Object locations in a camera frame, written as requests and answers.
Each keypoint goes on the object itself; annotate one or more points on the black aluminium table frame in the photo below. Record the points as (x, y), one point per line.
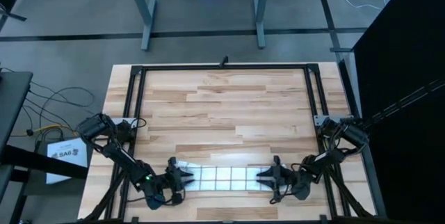
(313, 88)

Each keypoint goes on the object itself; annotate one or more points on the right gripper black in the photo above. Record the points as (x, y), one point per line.
(283, 178)

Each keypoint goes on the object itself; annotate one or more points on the black floor tape strip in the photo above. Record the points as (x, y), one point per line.
(87, 36)

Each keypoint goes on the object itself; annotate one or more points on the black partition wall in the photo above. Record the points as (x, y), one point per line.
(406, 60)

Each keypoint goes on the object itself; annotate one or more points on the black side table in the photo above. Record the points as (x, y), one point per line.
(12, 102)

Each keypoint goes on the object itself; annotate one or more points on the white towel with red stripes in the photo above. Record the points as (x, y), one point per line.
(226, 178)

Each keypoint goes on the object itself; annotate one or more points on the black floor beam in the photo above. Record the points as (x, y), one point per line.
(41, 163)

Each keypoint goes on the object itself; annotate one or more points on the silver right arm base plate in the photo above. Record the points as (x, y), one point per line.
(321, 119)

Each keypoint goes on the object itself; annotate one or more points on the white paper sign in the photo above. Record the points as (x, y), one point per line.
(66, 161)

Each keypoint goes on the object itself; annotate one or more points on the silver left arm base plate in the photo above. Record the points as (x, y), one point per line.
(129, 121)

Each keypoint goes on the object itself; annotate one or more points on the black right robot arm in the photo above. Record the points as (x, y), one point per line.
(327, 158)

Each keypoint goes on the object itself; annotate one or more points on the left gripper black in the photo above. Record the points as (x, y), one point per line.
(172, 180)

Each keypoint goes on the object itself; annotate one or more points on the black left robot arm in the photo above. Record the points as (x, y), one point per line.
(121, 158)

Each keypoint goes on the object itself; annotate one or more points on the black partition foot rail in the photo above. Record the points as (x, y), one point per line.
(330, 18)

